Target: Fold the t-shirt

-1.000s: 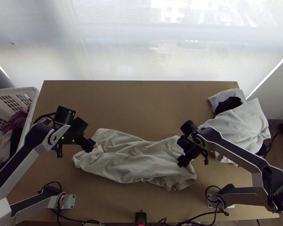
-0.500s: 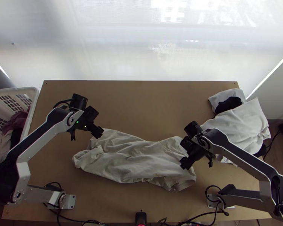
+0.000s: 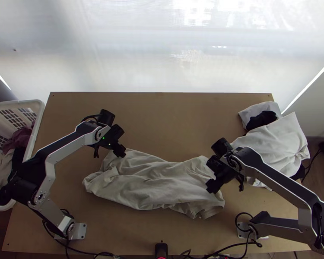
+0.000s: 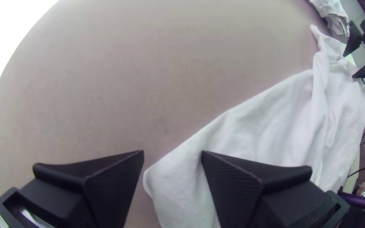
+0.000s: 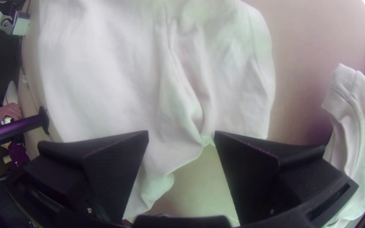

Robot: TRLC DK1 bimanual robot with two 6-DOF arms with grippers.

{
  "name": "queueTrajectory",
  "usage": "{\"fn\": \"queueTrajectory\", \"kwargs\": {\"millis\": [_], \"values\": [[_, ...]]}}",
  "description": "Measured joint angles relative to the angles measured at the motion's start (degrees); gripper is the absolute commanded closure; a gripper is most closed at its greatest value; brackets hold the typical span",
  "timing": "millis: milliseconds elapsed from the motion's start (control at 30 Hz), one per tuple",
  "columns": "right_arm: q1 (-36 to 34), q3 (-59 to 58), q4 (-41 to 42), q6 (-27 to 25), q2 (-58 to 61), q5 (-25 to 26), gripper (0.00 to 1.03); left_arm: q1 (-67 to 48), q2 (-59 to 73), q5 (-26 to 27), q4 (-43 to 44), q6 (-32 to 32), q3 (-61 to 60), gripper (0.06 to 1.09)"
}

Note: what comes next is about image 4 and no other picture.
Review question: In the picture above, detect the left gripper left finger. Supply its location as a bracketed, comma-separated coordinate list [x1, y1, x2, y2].
[0, 149, 145, 228]

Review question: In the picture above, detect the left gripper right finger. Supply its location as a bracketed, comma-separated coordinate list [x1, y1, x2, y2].
[201, 150, 351, 228]

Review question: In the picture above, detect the white t-shirt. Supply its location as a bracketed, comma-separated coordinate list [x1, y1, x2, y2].
[143, 24, 365, 228]

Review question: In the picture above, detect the heap of clothes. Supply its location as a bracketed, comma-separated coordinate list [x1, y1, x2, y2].
[308, 0, 351, 43]

